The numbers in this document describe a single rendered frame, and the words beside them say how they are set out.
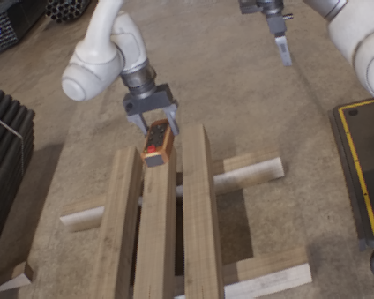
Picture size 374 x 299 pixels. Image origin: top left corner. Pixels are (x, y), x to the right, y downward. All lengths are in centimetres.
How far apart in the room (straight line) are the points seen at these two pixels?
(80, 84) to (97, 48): 9
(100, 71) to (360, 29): 62
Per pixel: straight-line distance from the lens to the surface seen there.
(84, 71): 111
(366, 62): 74
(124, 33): 123
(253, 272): 154
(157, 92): 132
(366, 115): 169
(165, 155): 129
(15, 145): 264
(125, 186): 195
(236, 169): 196
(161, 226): 168
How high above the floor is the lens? 124
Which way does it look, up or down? 31 degrees down
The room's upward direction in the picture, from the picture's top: 22 degrees counter-clockwise
